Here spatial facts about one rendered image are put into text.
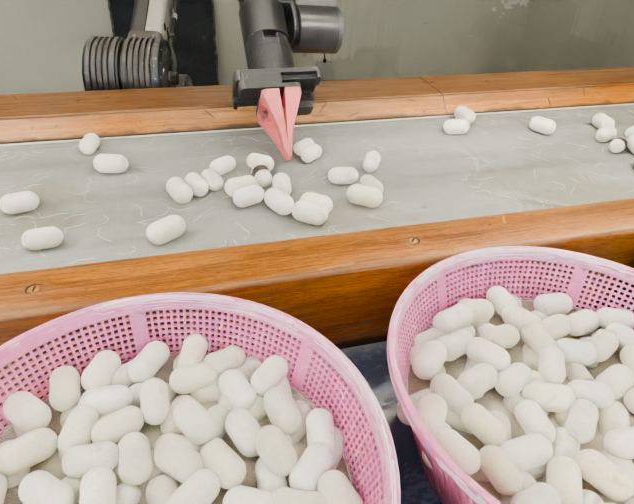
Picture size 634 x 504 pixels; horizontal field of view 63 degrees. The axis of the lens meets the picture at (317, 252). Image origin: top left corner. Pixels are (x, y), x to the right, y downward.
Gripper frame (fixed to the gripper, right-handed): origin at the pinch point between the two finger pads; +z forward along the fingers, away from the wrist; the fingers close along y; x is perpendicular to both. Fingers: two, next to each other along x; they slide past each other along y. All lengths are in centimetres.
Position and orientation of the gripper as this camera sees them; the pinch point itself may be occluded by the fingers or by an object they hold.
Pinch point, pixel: (287, 152)
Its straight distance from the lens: 61.7
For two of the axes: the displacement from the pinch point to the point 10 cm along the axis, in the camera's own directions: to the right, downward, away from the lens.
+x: -2.0, 2.7, 9.4
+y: 9.6, -1.3, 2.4
